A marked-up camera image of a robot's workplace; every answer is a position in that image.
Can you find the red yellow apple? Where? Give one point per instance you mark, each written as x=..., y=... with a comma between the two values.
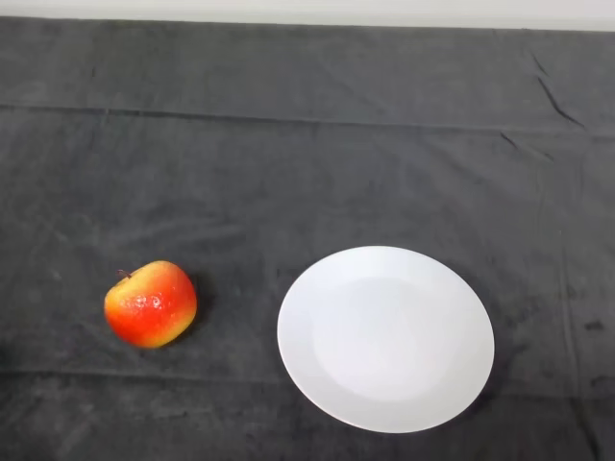
x=154, y=312

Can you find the white round plate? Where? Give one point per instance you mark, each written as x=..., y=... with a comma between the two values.
x=384, y=341

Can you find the black cloth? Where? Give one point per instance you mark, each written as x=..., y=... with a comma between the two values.
x=288, y=168

